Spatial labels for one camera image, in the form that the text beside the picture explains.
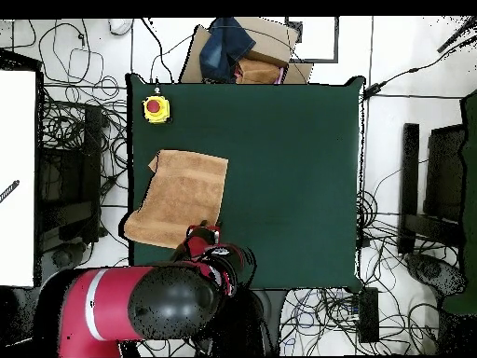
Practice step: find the tan terry towel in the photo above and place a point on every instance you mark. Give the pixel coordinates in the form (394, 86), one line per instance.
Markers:
(179, 194)

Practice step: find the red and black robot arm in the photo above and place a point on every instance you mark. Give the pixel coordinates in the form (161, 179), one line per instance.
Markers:
(167, 298)

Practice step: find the black flat floor bar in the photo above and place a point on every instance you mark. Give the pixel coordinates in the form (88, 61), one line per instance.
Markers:
(410, 167)

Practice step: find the dark green tablecloth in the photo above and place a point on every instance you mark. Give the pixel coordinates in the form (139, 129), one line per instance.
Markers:
(298, 167)

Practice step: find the yellow emergency stop button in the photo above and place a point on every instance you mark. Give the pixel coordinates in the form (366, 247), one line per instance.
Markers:
(156, 110)

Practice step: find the black caster base leg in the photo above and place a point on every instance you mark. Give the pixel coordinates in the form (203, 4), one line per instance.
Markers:
(428, 269)
(63, 257)

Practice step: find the orange folded towel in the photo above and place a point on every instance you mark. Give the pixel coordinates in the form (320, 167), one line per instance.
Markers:
(257, 71)

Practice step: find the blue denim jeans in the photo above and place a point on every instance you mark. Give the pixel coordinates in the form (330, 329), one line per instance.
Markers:
(223, 48)

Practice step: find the brown cardboard box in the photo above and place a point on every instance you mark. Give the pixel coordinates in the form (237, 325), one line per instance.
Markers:
(268, 41)

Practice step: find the black power adapter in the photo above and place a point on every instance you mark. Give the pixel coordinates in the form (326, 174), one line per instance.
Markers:
(372, 90)

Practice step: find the person's white shoe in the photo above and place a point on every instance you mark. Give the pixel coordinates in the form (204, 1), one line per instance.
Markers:
(121, 26)

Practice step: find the green cloth covered table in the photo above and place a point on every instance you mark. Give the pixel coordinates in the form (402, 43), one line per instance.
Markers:
(470, 186)

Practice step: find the black tripod leg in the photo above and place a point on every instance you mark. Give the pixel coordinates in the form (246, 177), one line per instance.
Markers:
(456, 35)

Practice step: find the dark square floor frame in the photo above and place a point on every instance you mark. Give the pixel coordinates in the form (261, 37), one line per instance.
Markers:
(316, 60)

